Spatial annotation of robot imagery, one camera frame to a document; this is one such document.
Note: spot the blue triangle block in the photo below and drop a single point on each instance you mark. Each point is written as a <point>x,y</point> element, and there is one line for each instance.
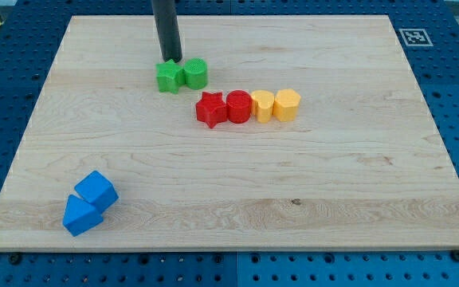
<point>80,216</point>

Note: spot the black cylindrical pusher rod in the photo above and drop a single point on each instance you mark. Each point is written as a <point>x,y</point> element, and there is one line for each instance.
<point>167,29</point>

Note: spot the green star block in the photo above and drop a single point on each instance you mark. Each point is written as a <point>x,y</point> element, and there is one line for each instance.
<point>170,76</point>

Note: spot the white fiducial marker tag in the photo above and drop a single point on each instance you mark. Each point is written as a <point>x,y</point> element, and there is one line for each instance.
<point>415,37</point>

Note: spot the green cylinder block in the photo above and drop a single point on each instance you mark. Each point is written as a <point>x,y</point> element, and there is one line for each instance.
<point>196,73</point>

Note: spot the yellow heart block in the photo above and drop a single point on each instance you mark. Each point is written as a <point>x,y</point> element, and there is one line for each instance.
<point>262,105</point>

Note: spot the yellow hexagon block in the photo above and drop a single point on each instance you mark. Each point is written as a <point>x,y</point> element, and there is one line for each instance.
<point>286,104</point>

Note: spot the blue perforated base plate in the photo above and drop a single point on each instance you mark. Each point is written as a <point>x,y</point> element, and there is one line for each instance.
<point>29,39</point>

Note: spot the red star block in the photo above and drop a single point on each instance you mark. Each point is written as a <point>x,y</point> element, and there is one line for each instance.
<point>211,109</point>

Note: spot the blue cube block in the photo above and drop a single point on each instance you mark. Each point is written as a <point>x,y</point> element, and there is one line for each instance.
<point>97,190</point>

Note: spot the red cylinder block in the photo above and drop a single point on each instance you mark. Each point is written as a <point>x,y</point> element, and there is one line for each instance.
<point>239,104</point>

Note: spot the light wooden board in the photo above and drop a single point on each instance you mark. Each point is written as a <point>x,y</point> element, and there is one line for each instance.
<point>362,167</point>

